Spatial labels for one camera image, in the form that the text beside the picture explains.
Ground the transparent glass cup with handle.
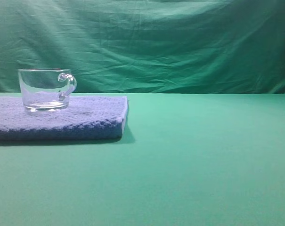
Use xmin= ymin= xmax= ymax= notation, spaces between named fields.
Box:
xmin=18 ymin=68 xmax=77 ymax=112

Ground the folded blue towel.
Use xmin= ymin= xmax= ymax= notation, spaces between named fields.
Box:
xmin=0 ymin=96 xmax=128 ymax=141

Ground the green backdrop cloth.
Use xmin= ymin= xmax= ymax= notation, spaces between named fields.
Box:
xmin=0 ymin=0 xmax=285 ymax=94

